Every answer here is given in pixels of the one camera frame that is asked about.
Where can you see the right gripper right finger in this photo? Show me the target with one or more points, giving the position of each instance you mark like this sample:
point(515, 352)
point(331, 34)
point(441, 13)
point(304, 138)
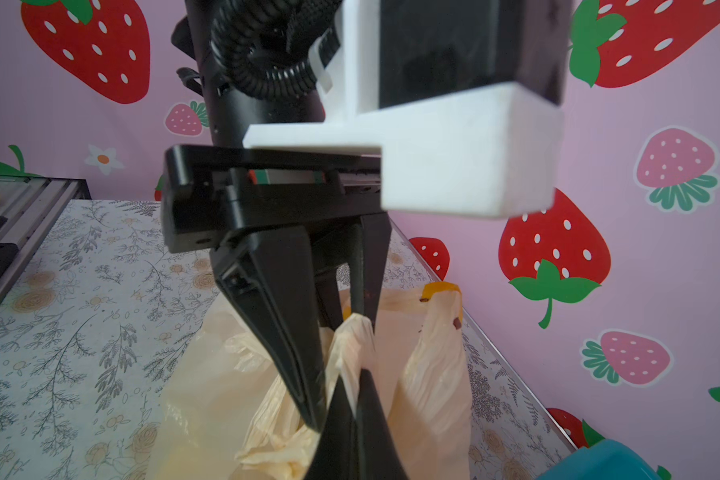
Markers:
point(377, 455)

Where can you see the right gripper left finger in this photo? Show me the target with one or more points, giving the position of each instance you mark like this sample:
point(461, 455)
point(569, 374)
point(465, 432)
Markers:
point(334, 457)

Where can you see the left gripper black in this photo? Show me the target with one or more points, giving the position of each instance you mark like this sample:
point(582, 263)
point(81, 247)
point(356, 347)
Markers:
point(213, 195)

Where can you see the banana print plastic bag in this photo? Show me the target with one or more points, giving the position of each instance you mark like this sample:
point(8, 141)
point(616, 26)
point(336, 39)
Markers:
point(228, 414)

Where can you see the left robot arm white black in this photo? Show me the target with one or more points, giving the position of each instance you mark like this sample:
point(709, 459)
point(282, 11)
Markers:
point(253, 65)

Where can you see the teal plastic basket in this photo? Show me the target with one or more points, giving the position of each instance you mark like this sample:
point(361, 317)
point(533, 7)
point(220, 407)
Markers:
point(606, 460)

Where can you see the aluminium rail frame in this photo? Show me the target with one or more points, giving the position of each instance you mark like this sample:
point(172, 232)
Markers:
point(29, 208)

